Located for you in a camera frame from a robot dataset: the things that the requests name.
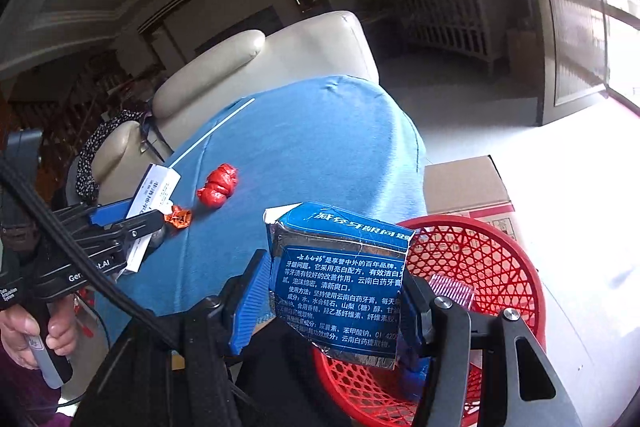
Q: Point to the orange snack wrapper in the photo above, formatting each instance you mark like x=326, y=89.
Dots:
x=180, y=218

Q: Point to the red plastic bag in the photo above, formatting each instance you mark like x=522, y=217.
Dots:
x=218, y=186

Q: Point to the cream leather sofa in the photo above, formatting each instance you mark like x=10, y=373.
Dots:
x=310, y=52

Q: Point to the dark floral garment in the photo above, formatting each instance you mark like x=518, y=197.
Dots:
x=90, y=157

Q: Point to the small brown carton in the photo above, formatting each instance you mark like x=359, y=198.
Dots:
x=520, y=44

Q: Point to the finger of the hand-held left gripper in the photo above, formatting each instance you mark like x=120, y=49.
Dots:
x=140, y=227
x=112, y=213

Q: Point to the long white carton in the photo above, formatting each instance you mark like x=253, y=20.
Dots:
x=155, y=192

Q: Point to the person's left hand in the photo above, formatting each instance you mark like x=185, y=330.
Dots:
x=15, y=327

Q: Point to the torn blue toothpaste box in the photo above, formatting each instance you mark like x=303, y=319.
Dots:
x=340, y=287

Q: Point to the large cardboard box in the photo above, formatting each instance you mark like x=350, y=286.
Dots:
x=465, y=187

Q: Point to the flat television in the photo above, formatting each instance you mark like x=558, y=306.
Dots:
x=240, y=32

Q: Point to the thin white stick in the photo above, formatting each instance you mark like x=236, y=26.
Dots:
x=210, y=134

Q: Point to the red plastic basket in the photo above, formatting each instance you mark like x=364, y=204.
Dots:
x=480, y=252

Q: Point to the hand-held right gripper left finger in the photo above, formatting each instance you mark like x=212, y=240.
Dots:
x=247, y=307

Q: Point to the white wooden crib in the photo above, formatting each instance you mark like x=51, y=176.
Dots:
x=450, y=12

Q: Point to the blue tablecloth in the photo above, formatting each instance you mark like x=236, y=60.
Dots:
x=310, y=147

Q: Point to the brown wooden door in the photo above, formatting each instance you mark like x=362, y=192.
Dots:
x=575, y=32

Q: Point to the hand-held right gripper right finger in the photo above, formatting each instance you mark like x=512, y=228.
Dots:
x=420, y=307

